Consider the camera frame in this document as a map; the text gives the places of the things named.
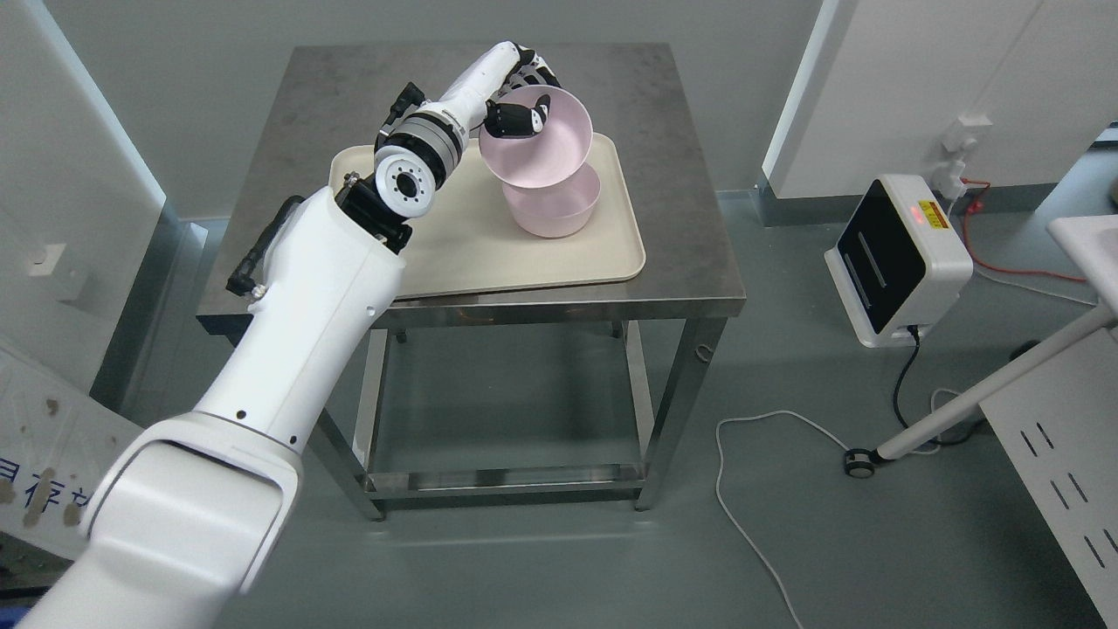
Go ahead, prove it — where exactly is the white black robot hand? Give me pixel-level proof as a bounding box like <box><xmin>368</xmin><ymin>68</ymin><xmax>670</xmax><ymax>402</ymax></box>
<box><xmin>427</xmin><ymin>41</ymin><xmax>561</xmax><ymax>139</ymax></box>

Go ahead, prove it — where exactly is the pink bowl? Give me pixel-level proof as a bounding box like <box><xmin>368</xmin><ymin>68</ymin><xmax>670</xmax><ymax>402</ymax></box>
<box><xmin>479</xmin><ymin>85</ymin><xmax>593</xmax><ymax>190</ymax></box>
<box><xmin>501</xmin><ymin>163</ymin><xmax>601</xmax><ymax>238</ymax></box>

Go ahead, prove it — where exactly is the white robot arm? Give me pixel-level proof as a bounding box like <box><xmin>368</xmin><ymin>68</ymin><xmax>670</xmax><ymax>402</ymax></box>
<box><xmin>20</xmin><ymin>86</ymin><xmax>493</xmax><ymax>628</ymax></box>

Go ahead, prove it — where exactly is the beige plastic tray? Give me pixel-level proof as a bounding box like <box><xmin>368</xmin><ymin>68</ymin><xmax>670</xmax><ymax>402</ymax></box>
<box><xmin>362</xmin><ymin>133</ymin><xmax>646</xmax><ymax>301</ymax></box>

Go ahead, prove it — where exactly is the stainless steel table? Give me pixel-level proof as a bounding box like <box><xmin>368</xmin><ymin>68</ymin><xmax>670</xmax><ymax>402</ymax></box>
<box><xmin>197</xmin><ymin>42</ymin><xmax>743</xmax><ymax>520</ymax></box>

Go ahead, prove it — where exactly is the white black charging device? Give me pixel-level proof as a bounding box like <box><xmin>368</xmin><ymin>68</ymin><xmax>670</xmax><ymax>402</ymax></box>
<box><xmin>824</xmin><ymin>174</ymin><xmax>974</xmax><ymax>347</ymax></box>

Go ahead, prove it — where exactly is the white rolling stand leg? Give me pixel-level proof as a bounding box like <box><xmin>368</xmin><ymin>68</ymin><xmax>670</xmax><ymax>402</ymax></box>
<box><xmin>844</xmin><ymin>215</ymin><xmax>1118</xmax><ymax>480</ymax></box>

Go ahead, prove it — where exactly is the white sign with blue text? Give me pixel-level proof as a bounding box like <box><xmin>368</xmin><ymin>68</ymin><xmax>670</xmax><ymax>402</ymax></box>
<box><xmin>1</xmin><ymin>345</ymin><xmax>142</xmax><ymax>560</ymax></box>

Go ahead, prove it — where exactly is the white perforated cabinet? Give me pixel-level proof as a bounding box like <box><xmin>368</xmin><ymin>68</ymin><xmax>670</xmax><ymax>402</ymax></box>
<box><xmin>980</xmin><ymin>328</ymin><xmax>1117</xmax><ymax>628</ymax></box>

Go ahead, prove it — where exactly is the white floor cable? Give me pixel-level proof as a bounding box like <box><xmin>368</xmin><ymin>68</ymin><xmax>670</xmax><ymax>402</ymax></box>
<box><xmin>714</xmin><ymin>411</ymin><xmax>850</xmax><ymax>629</ymax></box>

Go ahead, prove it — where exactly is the white wall socket plug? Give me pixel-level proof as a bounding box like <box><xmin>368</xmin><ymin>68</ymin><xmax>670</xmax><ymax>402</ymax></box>
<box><xmin>930</xmin><ymin>113</ymin><xmax>993</xmax><ymax>202</ymax></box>

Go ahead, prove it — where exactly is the black power cable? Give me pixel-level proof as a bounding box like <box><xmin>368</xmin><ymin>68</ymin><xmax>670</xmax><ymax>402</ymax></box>
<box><xmin>891</xmin><ymin>325</ymin><xmax>988</xmax><ymax>448</ymax></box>

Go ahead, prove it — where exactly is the red cable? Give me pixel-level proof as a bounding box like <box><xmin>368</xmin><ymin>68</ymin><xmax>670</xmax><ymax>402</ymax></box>
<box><xmin>958</xmin><ymin>180</ymin><xmax>1087</xmax><ymax>283</ymax></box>

